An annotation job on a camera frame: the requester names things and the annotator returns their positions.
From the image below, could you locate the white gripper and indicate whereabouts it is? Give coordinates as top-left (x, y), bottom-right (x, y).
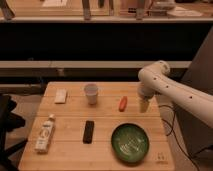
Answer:
top-left (138, 88), bottom-right (154, 113)

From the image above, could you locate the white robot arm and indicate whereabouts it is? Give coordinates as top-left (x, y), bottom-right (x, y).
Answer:
top-left (138, 60), bottom-right (213, 128)

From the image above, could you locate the green ceramic bowl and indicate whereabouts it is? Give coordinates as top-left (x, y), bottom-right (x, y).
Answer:
top-left (111, 123), bottom-right (150, 164)

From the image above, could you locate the white paper cup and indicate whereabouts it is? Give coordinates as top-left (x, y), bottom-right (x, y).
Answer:
top-left (84, 83), bottom-right (98, 105)

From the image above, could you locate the black rectangular remote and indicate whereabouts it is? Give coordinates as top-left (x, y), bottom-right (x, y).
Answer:
top-left (83, 120), bottom-right (94, 144)

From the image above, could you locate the white sponge block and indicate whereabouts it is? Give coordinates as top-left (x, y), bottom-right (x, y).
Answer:
top-left (54, 89), bottom-right (67, 104)

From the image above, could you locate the white plastic bottle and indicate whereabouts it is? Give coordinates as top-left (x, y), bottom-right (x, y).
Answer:
top-left (35, 114), bottom-right (55, 153)

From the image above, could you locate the black office chair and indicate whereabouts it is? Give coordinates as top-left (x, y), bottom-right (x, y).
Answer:
top-left (0, 95), bottom-right (28, 171)

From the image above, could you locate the black cable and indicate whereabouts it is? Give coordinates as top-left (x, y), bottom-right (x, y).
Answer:
top-left (158, 103), bottom-right (213, 171)

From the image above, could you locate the grey metal shelf rail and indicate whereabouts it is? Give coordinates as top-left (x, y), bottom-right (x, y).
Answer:
top-left (0, 61), bottom-right (191, 69)

